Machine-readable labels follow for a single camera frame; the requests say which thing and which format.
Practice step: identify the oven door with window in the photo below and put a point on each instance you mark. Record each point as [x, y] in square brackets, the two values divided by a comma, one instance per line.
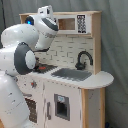
[32, 107]

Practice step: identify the black stovetop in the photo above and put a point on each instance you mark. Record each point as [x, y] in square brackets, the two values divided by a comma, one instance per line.
[43, 68]

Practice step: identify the grey backdrop curtain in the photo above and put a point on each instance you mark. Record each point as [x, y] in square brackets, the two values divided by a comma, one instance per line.
[114, 38]

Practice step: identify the grey fridge door handle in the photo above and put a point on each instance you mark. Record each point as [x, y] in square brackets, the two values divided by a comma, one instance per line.
[48, 111]

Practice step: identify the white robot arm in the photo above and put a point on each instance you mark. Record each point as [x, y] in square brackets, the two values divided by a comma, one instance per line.
[17, 57]

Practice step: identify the right red stove knob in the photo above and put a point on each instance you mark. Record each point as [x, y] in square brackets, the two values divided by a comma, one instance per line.
[33, 84]

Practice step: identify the grey toy sink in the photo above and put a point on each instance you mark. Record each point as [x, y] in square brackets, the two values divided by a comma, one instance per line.
[72, 74]

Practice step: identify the wooden toy kitchen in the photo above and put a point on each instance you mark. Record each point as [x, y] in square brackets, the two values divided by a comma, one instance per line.
[87, 97]

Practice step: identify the black toy faucet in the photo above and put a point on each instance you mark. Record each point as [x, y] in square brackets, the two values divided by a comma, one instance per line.
[79, 65]

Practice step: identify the grey ice dispenser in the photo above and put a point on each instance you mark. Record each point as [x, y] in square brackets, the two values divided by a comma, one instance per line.
[62, 106]

